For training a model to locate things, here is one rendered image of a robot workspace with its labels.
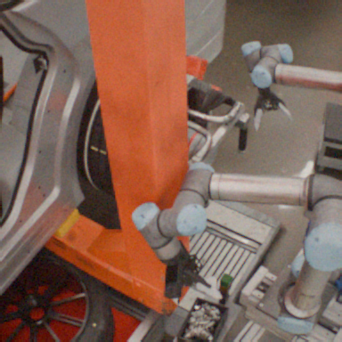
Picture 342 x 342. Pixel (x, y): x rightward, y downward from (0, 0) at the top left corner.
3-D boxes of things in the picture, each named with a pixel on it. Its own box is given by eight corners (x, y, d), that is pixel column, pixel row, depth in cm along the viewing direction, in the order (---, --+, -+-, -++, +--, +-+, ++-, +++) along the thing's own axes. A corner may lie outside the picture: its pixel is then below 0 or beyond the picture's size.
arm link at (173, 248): (169, 247, 136) (144, 252, 141) (177, 259, 138) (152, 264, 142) (177, 229, 142) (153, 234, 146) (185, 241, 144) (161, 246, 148)
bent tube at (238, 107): (202, 93, 218) (202, 73, 210) (243, 108, 211) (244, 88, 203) (181, 117, 209) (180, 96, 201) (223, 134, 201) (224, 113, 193)
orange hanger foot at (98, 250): (62, 220, 233) (46, 170, 207) (158, 272, 214) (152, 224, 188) (41, 245, 224) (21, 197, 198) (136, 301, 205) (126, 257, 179)
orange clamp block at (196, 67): (187, 75, 215) (192, 55, 212) (203, 80, 212) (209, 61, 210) (180, 74, 209) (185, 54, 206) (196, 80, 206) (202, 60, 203)
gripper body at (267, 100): (263, 115, 192) (254, 86, 187) (259, 109, 200) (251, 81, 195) (280, 109, 191) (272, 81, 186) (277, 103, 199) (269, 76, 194)
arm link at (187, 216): (200, 186, 132) (166, 193, 139) (187, 221, 125) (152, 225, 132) (215, 207, 136) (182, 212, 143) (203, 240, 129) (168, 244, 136)
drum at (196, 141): (176, 137, 229) (175, 113, 218) (220, 155, 221) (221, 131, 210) (159, 158, 221) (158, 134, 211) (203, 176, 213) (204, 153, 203)
